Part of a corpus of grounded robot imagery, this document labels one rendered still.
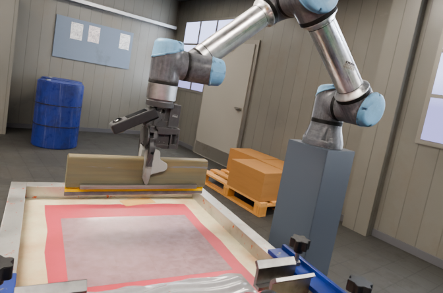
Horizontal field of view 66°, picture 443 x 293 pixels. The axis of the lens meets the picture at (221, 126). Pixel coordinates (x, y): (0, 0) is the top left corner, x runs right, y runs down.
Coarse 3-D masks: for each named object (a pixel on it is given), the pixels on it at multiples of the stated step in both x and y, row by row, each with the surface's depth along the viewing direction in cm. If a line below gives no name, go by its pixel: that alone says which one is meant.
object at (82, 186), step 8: (80, 184) 79; (88, 184) 80; (96, 184) 81; (104, 184) 82; (112, 184) 83; (120, 184) 83; (128, 184) 84; (136, 184) 85; (144, 184) 86; (152, 184) 87; (160, 184) 88; (168, 184) 89; (176, 184) 90; (184, 184) 91; (192, 184) 93
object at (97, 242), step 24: (48, 216) 86; (72, 216) 89; (96, 216) 91; (120, 216) 94; (48, 240) 75; (72, 240) 77; (96, 240) 79; (120, 240) 81; (48, 264) 67; (72, 264) 68; (96, 264) 69; (120, 264) 71; (144, 264) 73; (96, 288) 62
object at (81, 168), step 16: (80, 160) 79; (96, 160) 80; (112, 160) 82; (128, 160) 84; (176, 160) 90; (192, 160) 92; (80, 176) 80; (96, 176) 81; (112, 176) 83; (128, 176) 85; (160, 176) 89; (176, 176) 91; (192, 176) 93
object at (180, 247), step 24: (144, 216) 96; (168, 216) 99; (192, 216) 102; (144, 240) 83; (168, 240) 85; (192, 240) 87; (216, 240) 90; (168, 264) 74; (192, 264) 76; (216, 264) 78; (240, 264) 80
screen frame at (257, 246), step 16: (16, 192) 89; (32, 192) 95; (48, 192) 97; (16, 208) 80; (208, 208) 108; (224, 208) 104; (16, 224) 73; (224, 224) 98; (240, 224) 94; (0, 240) 66; (16, 240) 67; (240, 240) 90; (256, 240) 86; (16, 256) 62; (256, 256) 83
